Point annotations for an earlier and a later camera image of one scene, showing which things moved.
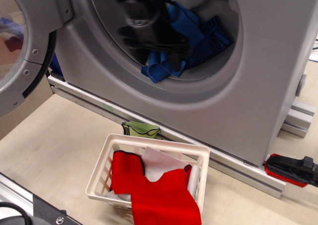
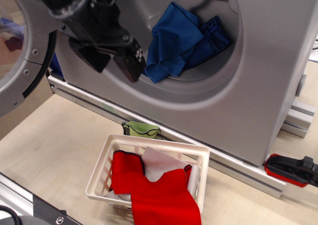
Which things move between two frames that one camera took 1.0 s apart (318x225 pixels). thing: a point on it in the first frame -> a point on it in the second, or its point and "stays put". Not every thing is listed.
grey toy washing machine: x=239 y=100 stays put
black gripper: x=146 y=24 -> x=91 y=19
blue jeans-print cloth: x=216 y=38 stays put
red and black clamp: x=297 y=172 stays put
